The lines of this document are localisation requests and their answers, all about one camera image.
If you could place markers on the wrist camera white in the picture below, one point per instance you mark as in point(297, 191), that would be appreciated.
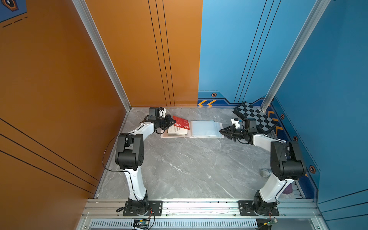
point(236, 123)
point(162, 112)

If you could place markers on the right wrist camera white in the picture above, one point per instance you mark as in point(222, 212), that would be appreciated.
point(236, 123)

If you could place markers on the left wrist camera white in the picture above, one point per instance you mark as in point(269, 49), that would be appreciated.
point(162, 112)

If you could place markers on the right circuit board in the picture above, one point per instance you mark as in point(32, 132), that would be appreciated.
point(270, 223)

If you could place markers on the white card small text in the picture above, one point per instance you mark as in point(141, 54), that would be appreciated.
point(174, 130)

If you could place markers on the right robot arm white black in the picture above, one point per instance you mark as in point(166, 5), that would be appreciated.
point(286, 163)

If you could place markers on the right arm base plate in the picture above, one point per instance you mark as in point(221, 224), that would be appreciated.
point(250, 208)

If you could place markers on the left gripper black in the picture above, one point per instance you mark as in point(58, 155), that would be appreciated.
point(168, 119)

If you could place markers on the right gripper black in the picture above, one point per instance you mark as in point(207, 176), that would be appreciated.
point(230, 133)

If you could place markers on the left aluminium corner post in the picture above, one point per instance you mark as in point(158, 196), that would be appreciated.
point(92, 30)

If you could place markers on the right aluminium corner post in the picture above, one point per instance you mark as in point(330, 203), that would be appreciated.
point(308, 27)

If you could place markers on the left circuit board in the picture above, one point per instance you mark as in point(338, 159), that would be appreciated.
point(141, 224)

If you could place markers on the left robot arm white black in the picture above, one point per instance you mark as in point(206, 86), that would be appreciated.
point(130, 157)

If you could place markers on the aluminium front rail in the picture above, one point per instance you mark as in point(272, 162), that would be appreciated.
point(203, 208)

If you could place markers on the black white checkerboard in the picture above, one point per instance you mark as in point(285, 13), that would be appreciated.
point(264, 123)

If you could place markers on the circuit board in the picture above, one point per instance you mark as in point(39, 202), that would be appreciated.
point(141, 224)
point(270, 223)

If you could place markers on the purple box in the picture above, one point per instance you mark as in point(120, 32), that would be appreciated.
point(288, 190)

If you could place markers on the aluminium corner post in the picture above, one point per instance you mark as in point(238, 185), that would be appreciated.
point(308, 27)
point(92, 30)

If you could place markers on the red card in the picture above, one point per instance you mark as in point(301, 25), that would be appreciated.
point(181, 123)

